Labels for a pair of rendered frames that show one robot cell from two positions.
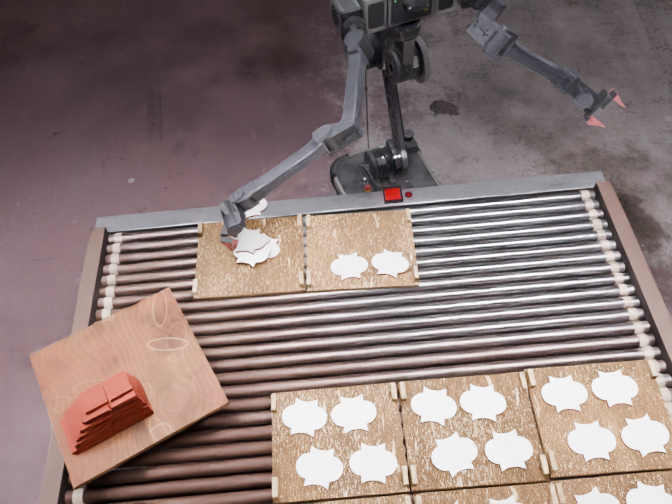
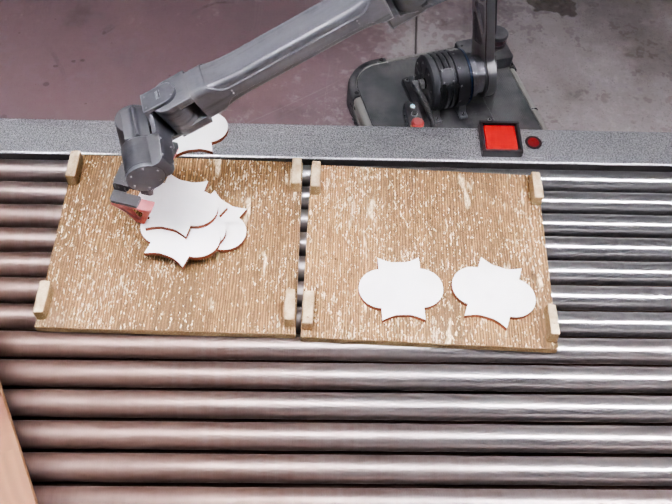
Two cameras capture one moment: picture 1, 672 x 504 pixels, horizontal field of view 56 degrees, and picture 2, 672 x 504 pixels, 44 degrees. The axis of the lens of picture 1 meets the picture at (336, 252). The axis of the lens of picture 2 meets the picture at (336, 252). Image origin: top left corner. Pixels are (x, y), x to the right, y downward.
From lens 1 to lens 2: 100 cm
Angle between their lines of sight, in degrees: 3
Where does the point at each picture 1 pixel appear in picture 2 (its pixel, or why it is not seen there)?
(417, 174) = (508, 109)
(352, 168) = (389, 85)
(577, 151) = not seen: outside the picture
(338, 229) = (380, 201)
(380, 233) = (472, 220)
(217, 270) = (99, 265)
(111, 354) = not seen: outside the picture
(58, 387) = not seen: outside the picture
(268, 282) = (213, 306)
